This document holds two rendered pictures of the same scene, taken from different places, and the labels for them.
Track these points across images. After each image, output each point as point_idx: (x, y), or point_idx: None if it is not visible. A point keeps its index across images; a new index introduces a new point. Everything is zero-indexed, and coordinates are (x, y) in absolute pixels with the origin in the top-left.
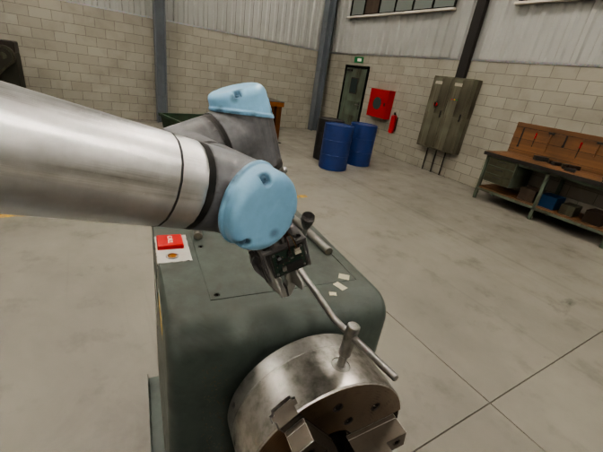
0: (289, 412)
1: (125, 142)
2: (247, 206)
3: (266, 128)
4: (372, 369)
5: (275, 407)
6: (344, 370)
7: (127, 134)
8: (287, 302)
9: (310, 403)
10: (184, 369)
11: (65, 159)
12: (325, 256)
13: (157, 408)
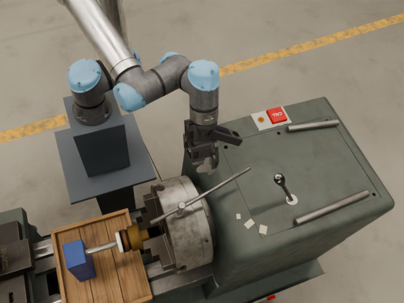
0: (159, 190)
1: (106, 53)
2: (113, 91)
3: (193, 91)
4: (181, 236)
5: (163, 185)
6: (175, 214)
7: (107, 52)
8: (223, 185)
9: (158, 196)
10: None
11: (95, 48)
12: (292, 220)
13: None
